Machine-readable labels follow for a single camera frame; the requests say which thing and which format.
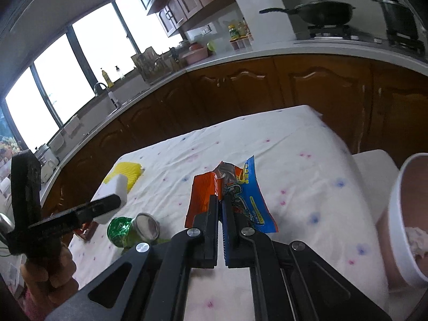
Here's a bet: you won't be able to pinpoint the crushed red soda can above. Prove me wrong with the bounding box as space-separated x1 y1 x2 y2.
73 222 99 242

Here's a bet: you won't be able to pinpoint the orange blue snack wrapper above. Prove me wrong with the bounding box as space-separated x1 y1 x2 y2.
185 157 278 233

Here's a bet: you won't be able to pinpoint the crushed green can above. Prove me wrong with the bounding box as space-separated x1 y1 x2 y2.
107 212 169 249

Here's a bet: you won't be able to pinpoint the white paper wrapper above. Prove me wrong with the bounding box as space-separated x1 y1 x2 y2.
405 227 428 258

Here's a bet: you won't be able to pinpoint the kitchen faucet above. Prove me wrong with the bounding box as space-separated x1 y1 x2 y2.
93 82 121 109

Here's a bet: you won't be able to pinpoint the pink white trash bin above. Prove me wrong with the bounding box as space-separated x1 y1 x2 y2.
376 153 427 291

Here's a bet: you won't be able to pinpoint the left hand of person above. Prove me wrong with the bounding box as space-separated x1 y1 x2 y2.
20 244 79 320

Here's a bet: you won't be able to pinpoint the white kettle appliance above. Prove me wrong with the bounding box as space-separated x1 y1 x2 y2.
35 144 59 184

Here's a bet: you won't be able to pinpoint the white sponge block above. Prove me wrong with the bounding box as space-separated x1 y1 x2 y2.
91 174 128 225

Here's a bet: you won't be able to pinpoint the yellow sponge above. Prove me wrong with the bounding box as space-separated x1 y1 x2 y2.
103 162 144 193

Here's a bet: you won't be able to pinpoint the floral white tablecloth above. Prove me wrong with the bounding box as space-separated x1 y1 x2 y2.
66 104 390 321

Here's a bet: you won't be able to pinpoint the yellow oil bottle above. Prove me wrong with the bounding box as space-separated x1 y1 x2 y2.
101 68 114 88

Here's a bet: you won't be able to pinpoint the dish rack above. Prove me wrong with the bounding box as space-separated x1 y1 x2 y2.
131 47 183 85

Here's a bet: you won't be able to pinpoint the pink basin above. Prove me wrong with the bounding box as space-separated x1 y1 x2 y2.
182 43 209 65

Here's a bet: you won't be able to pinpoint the condiment bottles group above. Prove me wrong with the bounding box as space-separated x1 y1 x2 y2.
228 19 253 51

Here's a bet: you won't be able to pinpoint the wooden lower cabinets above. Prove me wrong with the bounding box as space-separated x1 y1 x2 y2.
42 54 427 216

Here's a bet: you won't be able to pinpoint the black wok with lid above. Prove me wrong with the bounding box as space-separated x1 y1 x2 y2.
259 0 355 27

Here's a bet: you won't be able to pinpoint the gas stove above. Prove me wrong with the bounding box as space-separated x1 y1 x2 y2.
295 25 426 59

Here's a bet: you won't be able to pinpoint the black stock pot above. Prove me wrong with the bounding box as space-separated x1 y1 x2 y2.
371 0 419 41

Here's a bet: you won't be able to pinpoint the window frame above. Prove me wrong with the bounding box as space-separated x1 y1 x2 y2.
5 0 183 151

